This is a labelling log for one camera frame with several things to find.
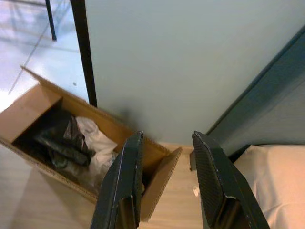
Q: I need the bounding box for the brown cardboard box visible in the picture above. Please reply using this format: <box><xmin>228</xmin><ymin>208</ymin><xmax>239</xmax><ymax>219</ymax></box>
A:
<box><xmin>0</xmin><ymin>65</ymin><xmax>183</xmax><ymax>221</ymax></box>

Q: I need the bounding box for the dark bed frame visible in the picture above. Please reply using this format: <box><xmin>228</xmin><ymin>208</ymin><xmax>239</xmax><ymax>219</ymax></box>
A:
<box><xmin>189</xmin><ymin>152</ymin><xmax>198</xmax><ymax>171</ymax></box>

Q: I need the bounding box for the thick black metal post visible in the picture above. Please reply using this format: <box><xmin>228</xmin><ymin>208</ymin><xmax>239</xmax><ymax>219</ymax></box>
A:
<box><xmin>70</xmin><ymin>0</ymin><xmax>98</xmax><ymax>107</ymax></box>

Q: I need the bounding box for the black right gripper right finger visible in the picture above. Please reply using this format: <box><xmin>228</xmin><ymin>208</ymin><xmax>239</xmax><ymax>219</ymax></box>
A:
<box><xmin>192</xmin><ymin>130</ymin><xmax>271</xmax><ymax>229</ymax></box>

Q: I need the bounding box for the teal fabric headboard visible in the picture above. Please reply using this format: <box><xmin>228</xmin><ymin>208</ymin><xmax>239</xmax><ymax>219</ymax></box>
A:
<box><xmin>206</xmin><ymin>28</ymin><xmax>305</xmax><ymax>159</ymax></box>

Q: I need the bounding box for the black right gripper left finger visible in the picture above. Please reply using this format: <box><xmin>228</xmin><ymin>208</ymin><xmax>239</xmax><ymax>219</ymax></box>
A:
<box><xmin>91</xmin><ymin>130</ymin><xmax>145</xmax><ymax>229</ymax></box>

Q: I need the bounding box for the white plastic bag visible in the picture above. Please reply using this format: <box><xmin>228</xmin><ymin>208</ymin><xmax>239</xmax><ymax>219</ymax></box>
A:
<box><xmin>73</xmin><ymin>115</ymin><xmax>120</xmax><ymax>191</ymax></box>

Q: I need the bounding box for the black plastic bag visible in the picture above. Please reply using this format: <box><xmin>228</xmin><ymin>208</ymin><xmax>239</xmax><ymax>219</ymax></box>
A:
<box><xmin>33</xmin><ymin>112</ymin><xmax>96</xmax><ymax>171</ymax></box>

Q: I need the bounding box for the mattress with beige sheet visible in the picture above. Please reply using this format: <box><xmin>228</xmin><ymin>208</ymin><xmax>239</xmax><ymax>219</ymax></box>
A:
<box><xmin>232</xmin><ymin>144</ymin><xmax>305</xmax><ymax>229</ymax></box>

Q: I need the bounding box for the thin black metal leg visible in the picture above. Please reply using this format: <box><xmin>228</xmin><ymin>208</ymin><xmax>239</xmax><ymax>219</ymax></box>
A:
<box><xmin>45</xmin><ymin>0</ymin><xmax>57</xmax><ymax>41</ymax></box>

